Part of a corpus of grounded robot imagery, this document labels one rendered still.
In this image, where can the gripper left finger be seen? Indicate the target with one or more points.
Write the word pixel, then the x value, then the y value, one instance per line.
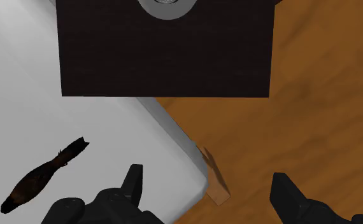
pixel 131 186

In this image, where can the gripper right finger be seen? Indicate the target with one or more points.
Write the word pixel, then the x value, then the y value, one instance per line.
pixel 290 198

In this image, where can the white table with wooden legs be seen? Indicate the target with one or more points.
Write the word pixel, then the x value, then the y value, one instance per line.
pixel 85 130

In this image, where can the dark brown bird figure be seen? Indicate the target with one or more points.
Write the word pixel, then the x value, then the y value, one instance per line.
pixel 35 180

